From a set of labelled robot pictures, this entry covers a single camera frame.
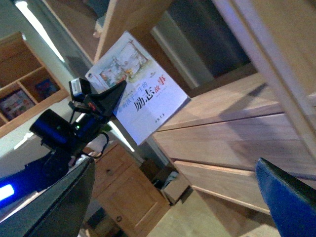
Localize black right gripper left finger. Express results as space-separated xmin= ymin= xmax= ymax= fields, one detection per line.
xmin=0 ymin=158 xmax=95 ymax=237

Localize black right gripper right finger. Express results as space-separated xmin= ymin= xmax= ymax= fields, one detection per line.
xmin=255 ymin=158 xmax=316 ymax=237

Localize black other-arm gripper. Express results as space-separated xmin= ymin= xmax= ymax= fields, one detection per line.
xmin=30 ymin=80 xmax=127 ymax=156

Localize white illustrated Chinese book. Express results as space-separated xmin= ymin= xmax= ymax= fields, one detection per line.
xmin=85 ymin=31 xmax=191 ymax=145

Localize right wooden shelf unit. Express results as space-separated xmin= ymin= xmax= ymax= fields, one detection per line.
xmin=41 ymin=0 xmax=316 ymax=237

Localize wooden cabinet with knobs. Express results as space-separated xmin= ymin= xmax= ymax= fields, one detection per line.
xmin=92 ymin=142 xmax=170 ymax=237

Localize background wooden bookcase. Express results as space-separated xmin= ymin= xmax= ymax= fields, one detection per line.
xmin=0 ymin=32 xmax=69 ymax=137

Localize cardboard box on floor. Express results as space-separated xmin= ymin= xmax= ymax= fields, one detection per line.
xmin=152 ymin=165 xmax=190 ymax=205

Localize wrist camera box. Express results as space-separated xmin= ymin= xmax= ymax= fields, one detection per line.
xmin=69 ymin=78 xmax=92 ymax=102

